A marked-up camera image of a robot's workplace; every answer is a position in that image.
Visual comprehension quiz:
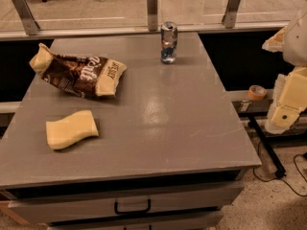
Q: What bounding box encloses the brown chip bag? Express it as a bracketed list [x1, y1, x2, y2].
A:
[30, 43, 127, 99]

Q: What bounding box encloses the black metal stand leg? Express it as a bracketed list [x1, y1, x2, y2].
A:
[248, 114, 286, 179]

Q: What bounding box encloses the grey drawer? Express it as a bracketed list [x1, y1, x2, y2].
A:
[47, 211, 223, 230]
[9, 181, 244, 223]

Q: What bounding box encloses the left metal railing post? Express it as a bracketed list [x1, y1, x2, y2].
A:
[12, 0, 40, 35]

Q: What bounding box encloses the black upper drawer handle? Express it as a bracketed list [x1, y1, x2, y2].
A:
[113, 199, 152, 216]

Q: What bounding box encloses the yellow sponge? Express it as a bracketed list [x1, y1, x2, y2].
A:
[46, 110, 99, 150]

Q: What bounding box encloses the upper grey drawer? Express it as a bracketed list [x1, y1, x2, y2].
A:
[9, 181, 244, 223]

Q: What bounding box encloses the lower grey drawer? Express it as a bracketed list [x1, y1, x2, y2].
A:
[47, 211, 223, 230]

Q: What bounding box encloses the metal railing post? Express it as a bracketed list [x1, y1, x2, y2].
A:
[222, 0, 241, 29]
[147, 0, 158, 31]
[12, 0, 40, 35]

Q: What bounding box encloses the orange tape roll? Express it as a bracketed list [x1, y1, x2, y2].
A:
[248, 85, 267, 101]

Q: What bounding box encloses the black floor cable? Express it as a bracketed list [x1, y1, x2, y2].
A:
[252, 137, 307, 198]

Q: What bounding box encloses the middle metal railing post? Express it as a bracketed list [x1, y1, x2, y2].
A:
[147, 0, 158, 31]

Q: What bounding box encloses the silver blue drink can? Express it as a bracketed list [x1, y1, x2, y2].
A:
[160, 21, 177, 64]

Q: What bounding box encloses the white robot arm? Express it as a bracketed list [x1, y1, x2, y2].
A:
[262, 5, 307, 134]

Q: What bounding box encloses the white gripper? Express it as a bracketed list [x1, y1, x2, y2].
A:
[262, 28, 307, 134]

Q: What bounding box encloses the right metal railing post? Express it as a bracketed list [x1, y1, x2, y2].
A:
[222, 0, 241, 29]

